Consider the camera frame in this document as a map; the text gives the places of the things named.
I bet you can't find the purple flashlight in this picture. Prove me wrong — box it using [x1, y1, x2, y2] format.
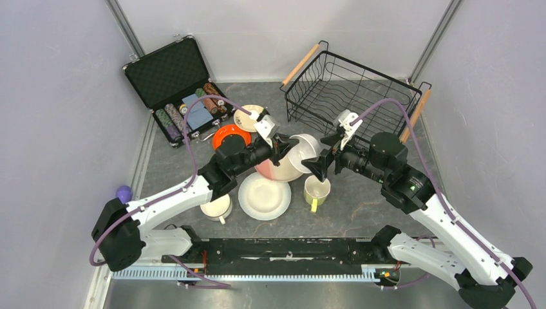
[116, 185, 133, 204]

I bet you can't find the black wire dish rack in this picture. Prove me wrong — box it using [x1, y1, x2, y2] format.
[280, 41, 431, 144]

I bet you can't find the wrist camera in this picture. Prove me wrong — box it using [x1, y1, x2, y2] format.
[249, 109, 279, 148]
[334, 109, 363, 150]

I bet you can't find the pink and cream plate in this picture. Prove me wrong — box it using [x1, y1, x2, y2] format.
[254, 156, 303, 182]

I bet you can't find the white cup with handle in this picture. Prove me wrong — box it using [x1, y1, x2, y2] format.
[200, 194, 233, 225]

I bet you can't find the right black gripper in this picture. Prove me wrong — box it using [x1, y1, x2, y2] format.
[301, 130, 388, 185]

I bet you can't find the yellow green mug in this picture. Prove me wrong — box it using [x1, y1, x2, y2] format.
[303, 176, 331, 214]

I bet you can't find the blue card deck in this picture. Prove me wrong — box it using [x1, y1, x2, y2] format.
[182, 94, 213, 130]

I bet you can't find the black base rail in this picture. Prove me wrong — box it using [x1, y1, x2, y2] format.
[161, 227, 402, 279]

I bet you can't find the white scalloped plate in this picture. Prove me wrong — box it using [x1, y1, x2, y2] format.
[238, 173, 292, 221]

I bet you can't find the cream plate with black spot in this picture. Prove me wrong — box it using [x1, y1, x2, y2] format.
[233, 104, 265, 133]

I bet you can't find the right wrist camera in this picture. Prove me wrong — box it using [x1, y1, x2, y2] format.
[334, 109, 363, 150]

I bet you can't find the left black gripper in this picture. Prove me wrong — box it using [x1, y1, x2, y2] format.
[232, 132, 299, 177]

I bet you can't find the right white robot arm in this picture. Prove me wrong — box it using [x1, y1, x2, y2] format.
[303, 133, 532, 308]

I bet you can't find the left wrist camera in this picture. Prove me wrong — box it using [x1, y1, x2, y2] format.
[249, 109, 279, 148]

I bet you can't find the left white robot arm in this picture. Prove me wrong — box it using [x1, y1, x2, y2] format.
[89, 133, 299, 272]

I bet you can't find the orange plate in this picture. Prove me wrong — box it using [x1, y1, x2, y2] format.
[212, 124, 252, 150]

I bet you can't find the white bowl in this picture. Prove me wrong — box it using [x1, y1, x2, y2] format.
[287, 133, 322, 174]

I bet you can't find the black poker chip case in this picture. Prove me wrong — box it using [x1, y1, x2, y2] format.
[122, 35, 235, 148]

